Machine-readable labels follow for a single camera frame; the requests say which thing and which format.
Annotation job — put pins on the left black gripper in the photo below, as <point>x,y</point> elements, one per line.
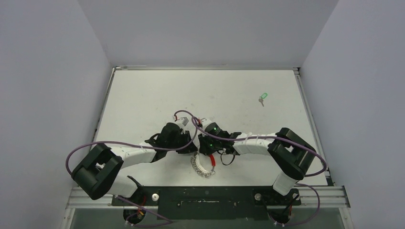
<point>191,148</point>

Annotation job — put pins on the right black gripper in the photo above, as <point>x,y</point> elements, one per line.
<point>202,146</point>

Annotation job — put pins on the large keyring with small rings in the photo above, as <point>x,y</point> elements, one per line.
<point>199,169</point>

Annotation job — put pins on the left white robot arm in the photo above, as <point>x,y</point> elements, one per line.
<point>98,172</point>

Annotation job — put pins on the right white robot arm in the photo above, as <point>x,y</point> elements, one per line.
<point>290,152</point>

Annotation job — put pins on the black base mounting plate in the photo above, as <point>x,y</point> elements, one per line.
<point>220,202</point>

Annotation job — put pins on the key with green tag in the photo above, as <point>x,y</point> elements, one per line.
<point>262,98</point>

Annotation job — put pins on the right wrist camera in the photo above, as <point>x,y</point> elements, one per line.
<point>204,122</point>

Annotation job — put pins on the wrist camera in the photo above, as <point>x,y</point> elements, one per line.
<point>182,122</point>
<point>204,122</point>

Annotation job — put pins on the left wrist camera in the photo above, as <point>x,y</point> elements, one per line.
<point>182,122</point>

